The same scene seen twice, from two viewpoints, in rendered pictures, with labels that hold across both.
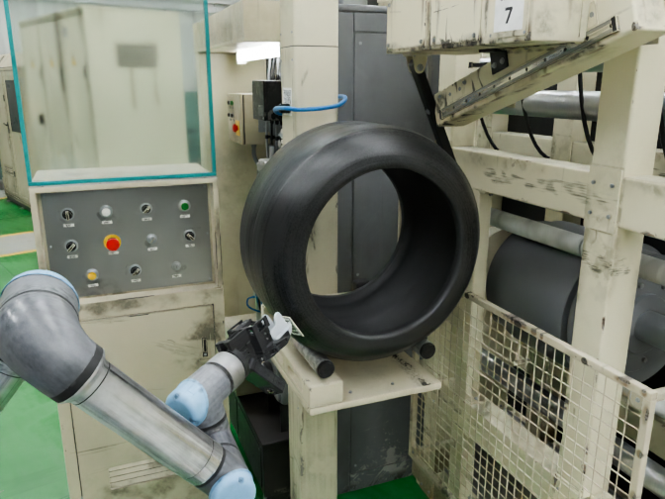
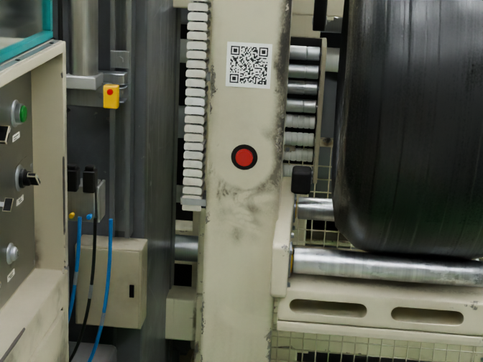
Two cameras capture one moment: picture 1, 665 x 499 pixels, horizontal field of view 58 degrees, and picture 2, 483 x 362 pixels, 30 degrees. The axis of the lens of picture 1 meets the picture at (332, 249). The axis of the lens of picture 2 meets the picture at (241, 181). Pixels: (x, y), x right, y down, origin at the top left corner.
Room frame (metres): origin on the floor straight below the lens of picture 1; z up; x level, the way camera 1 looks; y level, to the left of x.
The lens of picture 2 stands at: (1.09, 1.47, 1.48)
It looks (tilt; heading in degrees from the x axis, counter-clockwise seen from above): 17 degrees down; 296
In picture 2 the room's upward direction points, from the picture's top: 3 degrees clockwise
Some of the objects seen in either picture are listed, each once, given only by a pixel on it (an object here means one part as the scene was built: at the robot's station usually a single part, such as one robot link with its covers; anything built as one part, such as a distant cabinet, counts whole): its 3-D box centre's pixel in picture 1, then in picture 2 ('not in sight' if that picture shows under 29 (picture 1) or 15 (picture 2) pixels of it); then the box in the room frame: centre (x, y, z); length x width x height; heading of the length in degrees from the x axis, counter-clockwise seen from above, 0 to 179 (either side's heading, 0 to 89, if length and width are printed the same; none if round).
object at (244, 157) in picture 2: not in sight; (244, 156); (1.74, 0.12, 1.06); 0.03 x 0.02 x 0.03; 22
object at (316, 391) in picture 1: (302, 363); (383, 302); (1.48, 0.08, 0.84); 0.36 x 0.09 x 0.06; 22
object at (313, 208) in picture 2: (396, 327); (379, 213); (1.58, -0.18, 0.90); 0.35 x 0.05 x 0.05; 22
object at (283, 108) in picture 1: (310, 105); not in sight; (1.76, 0.06, 1.50); 0.19 x 0.19 x 0.06; 22
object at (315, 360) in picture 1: (302, 342); (389, 267); (1.48, 0.08, 0.90); 0.35 x 0.05 x 0.05; 22
